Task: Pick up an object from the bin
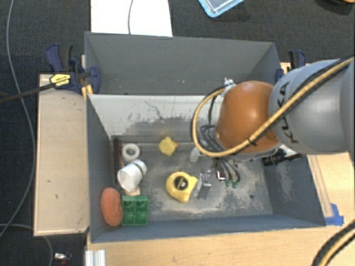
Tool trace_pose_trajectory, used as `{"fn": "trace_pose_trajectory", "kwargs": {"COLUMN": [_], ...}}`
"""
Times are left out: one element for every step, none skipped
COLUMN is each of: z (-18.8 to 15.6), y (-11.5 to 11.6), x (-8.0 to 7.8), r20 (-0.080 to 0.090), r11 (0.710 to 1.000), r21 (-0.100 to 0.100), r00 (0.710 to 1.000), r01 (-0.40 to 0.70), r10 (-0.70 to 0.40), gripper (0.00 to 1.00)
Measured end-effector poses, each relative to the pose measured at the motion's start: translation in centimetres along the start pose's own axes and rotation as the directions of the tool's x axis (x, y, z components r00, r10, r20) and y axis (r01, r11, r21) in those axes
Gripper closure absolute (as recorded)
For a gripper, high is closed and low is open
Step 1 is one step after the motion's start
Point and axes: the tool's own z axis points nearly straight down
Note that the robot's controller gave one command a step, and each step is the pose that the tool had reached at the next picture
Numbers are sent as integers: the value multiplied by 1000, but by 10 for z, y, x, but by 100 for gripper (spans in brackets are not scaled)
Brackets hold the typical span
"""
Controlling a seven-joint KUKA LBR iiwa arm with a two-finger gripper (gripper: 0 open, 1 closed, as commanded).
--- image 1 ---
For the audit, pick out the orange-brown round sponge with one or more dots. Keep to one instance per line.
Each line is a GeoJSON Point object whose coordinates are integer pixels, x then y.
{"type": "Point", "coordinates": [111, 206]}

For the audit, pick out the green toy building brick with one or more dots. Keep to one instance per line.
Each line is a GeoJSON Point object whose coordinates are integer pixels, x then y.
{"type": "Point", "coordinates": [135, 210]}

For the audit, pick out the white paper cup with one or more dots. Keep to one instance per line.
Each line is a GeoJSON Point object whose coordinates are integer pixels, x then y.
{"type": "Point", "coordinates": [130, 176]}

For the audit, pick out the black cylinder on white bracket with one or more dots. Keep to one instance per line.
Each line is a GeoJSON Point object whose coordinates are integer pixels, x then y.
{"type": "Point", "coordinates": [274, 158]}

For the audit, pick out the pale wooden block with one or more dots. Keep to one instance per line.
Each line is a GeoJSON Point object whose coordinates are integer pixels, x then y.
{"type": "Point", "coordinates": [135, 193]}

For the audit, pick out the yellow tape measure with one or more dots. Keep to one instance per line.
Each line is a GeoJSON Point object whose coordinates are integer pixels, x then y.
{"type": "Point", "coordinates": [180, 186]}

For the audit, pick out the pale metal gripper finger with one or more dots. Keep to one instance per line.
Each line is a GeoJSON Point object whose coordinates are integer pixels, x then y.
{"type": "Point", "coordinates": [204, 190]}
{"type": "Point", "coordinates": [206, 176]}

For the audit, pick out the yellow rubber duck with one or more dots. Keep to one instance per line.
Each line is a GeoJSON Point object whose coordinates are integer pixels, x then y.
{"type": "Point", "coordinates": [167, 146]}

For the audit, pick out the grey metal bin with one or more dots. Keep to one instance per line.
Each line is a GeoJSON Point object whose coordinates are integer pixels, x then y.
{"type": "Point", "coordinates": [172, 65]}

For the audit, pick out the white tape roll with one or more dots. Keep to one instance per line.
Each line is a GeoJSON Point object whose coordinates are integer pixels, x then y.
{"type": "Point", "coordinates": [126, 154]}

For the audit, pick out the pale wood board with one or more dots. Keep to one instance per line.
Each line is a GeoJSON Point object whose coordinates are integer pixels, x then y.
{"type": "Point", "coordinates": [61, 159]}

